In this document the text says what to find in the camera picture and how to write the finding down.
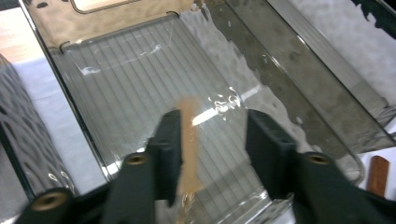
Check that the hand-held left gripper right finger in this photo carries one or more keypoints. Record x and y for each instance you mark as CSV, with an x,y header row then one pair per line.
x,y
271,155

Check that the transparent grey plastic bin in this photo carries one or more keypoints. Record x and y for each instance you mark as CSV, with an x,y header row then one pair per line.
x,y
140,77
25,124
342,46

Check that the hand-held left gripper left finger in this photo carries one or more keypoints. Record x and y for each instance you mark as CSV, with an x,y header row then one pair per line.
x,y
166,149

